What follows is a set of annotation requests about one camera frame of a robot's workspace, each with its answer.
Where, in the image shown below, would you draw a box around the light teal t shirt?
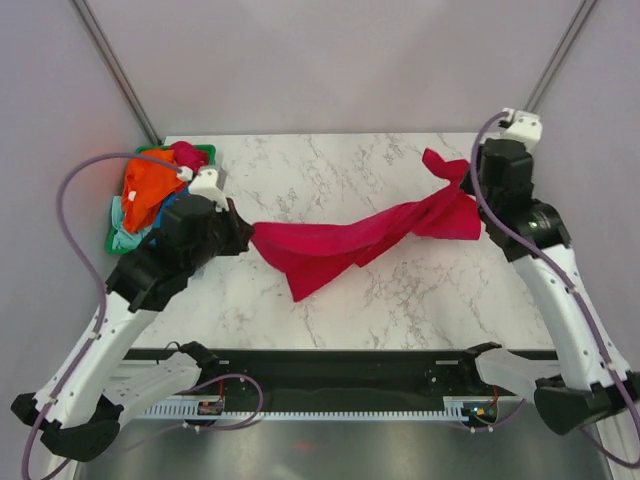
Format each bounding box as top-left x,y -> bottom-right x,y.
107,196 -> 152,254

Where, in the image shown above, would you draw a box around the white slotted cable duct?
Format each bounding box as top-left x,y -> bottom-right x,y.
135,396 -> 469,422

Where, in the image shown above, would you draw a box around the left aluminium corner post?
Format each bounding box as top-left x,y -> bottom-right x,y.
69,0 -> 162,145

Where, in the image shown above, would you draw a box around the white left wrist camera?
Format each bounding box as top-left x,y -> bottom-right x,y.
176,166 -> 229,211

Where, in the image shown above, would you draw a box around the right aluminium corner post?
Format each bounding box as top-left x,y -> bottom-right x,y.
523,0 -> 600,113

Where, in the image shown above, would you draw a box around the magenta t shirt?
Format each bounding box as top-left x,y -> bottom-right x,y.
169,141 -> 215,173
252,149 -> 481,302

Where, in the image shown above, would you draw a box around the aluminium corner post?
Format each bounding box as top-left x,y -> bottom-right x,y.
69,0 -> 162,145
523,0 -> 600,113

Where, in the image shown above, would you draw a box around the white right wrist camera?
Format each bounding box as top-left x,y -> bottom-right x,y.
499,108 -> 543,154

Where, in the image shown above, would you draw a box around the orange t shirt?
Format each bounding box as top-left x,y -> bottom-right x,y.
121,158 -> 186,233

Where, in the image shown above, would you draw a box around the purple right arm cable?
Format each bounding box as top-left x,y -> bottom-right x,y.
469,112 -> 640,469

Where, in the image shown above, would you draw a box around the green plastic basket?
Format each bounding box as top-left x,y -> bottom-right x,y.
105,141 -> 216,255

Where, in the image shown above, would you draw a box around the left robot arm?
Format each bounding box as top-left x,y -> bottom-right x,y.
11,194 -> 254,462

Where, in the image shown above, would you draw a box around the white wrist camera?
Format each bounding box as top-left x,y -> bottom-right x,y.
499,108 -> 543,154
176,166 -> 229,211

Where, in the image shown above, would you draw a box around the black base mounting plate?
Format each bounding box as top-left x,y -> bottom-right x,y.
124,349 -> 519,414

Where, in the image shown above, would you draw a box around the blue t shirt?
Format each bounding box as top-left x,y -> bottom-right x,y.
149,189 -> 189,245

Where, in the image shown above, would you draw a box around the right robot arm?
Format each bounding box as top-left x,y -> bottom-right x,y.
457,139 -> 639,435

